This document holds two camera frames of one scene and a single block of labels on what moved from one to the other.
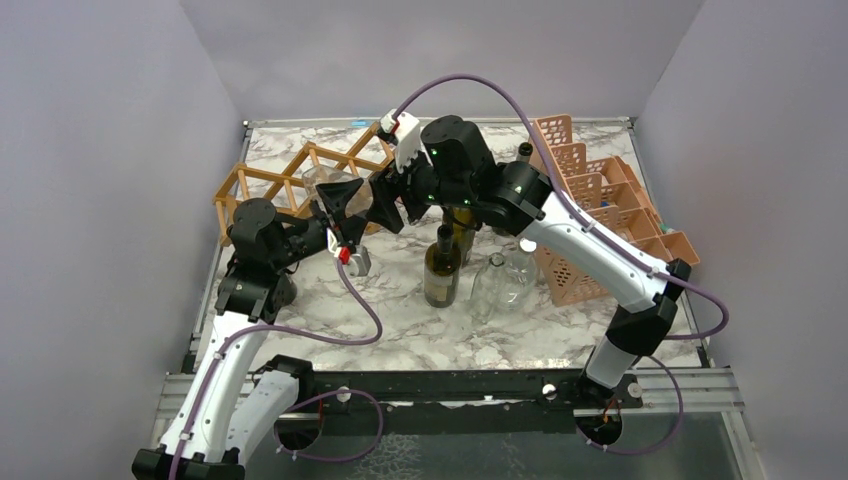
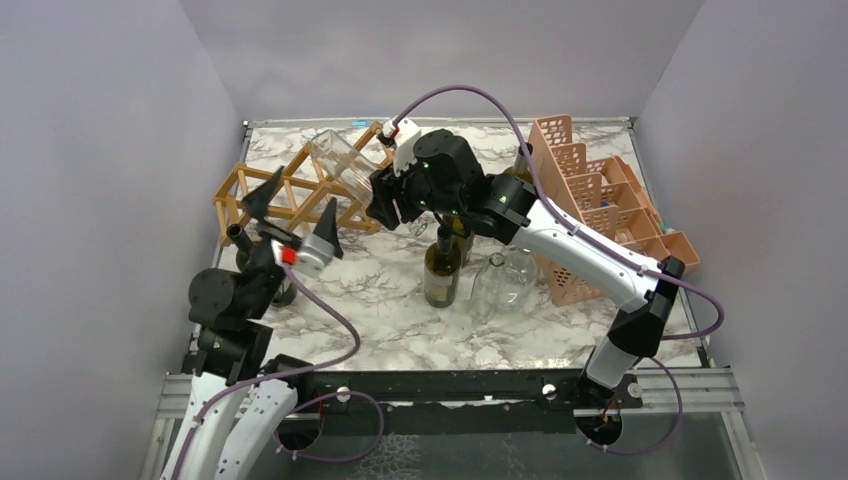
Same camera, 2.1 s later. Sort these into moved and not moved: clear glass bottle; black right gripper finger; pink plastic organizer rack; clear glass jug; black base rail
Moved: clear glass bottle; black right gripper finger
Not moved: clear glass jug; pink plastic organizer rack; black base rail
